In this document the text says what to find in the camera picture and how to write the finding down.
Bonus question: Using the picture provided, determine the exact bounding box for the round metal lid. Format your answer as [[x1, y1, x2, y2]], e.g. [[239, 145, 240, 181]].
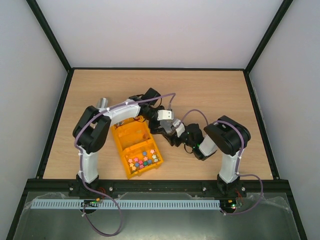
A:
[[160, 119, 176, 134]]

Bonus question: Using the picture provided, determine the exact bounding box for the orange three-compartment bin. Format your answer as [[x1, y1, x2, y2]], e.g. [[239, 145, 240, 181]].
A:
[[111, 116, 164, 179]]

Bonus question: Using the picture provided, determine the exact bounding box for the metal scoop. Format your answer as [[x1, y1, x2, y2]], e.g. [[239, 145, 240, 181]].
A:
[[96, 97, 109, 109]]

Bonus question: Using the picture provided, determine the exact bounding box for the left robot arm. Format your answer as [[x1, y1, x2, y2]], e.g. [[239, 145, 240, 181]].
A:
[[72, 88, 176, 196]]

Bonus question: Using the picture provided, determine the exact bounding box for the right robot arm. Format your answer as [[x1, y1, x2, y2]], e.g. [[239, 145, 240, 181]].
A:
[[160, 115, 251, 196]]

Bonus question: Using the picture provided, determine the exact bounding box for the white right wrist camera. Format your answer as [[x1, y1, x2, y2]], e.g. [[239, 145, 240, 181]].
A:
[[172, 118, 186, 138]]

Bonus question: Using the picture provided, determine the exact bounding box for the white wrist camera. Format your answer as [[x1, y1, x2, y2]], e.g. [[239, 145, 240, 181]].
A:
[[172, 118, 186, 138], [157, 109, 174, 121]]

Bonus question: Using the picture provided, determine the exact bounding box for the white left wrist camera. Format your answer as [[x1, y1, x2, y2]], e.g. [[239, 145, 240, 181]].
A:
[[157, 109, 174, 121]]

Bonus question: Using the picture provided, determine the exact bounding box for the black aluminium frame rail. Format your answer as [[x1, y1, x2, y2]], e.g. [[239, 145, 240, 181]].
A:
[[24, 177, 291, 198]]

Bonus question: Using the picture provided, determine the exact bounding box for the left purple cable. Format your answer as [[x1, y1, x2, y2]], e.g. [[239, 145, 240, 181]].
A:
[[74, 92, 176, 236]]

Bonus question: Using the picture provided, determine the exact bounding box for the white slotted cable duct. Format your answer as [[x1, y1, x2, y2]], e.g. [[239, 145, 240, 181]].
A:
[[30, 199, 221, 210]]

